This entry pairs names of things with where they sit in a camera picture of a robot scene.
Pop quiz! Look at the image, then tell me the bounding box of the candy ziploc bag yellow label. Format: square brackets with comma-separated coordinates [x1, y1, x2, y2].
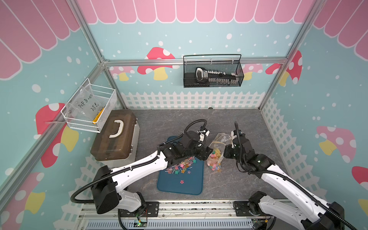
[206, 141, 226, 172]

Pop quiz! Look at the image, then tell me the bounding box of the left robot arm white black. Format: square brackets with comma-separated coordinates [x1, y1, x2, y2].
[91, 130, 212, 214]

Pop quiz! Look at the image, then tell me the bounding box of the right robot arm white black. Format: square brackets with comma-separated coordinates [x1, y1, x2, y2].
[224, 132, 345, 230]

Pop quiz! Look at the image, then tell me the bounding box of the pile of colourful candies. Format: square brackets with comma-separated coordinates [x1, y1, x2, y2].
[164, 157, 197, 174]

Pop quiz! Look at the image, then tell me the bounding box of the teal plastic tray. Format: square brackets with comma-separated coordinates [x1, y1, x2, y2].
[157, 136, 205, 196]

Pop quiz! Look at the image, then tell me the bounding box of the tool in black basket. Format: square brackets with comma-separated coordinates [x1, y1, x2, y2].
[195, 67, 239, 86]

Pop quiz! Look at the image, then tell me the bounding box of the brown lid storage box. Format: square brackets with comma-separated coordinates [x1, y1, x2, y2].
[91, 109, 140, 168]

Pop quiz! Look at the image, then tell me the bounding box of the yellow item in white basket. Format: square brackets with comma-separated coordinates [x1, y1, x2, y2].
[93, 108, 104, 124]

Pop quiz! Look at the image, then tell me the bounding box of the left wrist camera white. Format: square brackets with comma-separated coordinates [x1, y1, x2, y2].
[199, 129, 210, 138]

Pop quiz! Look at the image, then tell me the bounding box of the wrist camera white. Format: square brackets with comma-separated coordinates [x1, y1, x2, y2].
[199, 129, 210, 138]
[231, 130, 237, 139]

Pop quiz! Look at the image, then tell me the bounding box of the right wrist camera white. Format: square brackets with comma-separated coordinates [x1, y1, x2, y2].
[231, 130, 237, 139]

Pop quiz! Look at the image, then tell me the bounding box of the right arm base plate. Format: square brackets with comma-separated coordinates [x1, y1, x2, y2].
[233, 200, 272, 218]

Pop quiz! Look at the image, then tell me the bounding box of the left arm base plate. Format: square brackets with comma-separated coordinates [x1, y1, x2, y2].
[134, 201, 160, 217]

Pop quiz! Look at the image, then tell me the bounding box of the black wire mesh basket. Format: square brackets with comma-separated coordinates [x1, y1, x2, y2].
[183, 54, 244, 88]

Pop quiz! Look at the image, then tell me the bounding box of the white wire basket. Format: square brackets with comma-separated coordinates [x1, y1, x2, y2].
[61, 79, 117, 133]

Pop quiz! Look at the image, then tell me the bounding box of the aluminium rail front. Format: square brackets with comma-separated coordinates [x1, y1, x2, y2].
[78, 199, 270, 221]

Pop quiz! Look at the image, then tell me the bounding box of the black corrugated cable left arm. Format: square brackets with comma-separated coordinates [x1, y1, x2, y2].
[70, 119, 208, 204]

